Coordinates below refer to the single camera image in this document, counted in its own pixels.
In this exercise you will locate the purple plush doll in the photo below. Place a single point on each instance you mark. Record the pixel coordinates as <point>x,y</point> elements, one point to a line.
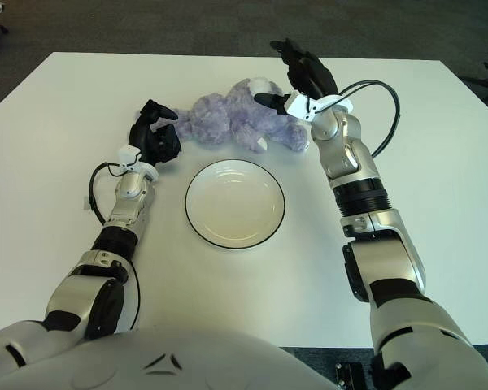
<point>227,118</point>

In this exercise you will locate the grey robot torso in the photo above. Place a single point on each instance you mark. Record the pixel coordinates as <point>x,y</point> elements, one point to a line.
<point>187,365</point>

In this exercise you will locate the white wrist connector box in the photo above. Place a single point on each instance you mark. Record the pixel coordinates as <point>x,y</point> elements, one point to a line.
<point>129,155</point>
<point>299,105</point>

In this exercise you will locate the black metal bracket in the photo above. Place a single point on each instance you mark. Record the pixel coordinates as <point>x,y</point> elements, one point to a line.
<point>349,375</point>

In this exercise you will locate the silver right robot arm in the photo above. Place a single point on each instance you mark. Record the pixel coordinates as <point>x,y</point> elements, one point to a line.
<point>349,162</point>

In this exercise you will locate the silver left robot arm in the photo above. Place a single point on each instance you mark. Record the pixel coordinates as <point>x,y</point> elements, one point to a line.
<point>130,203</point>

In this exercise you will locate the white right wrist connector box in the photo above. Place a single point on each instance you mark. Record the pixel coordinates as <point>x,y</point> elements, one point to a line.
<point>299,105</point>

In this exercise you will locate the white plate with black rim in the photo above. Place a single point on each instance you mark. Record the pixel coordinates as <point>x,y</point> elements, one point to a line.
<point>236,203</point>

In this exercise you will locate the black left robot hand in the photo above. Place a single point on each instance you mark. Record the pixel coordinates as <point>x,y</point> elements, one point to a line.
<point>154,142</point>

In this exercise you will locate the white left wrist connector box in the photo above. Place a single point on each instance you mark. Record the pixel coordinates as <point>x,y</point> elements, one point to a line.
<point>129,155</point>

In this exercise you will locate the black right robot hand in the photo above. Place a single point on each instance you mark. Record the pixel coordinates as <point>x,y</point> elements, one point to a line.
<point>313,77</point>

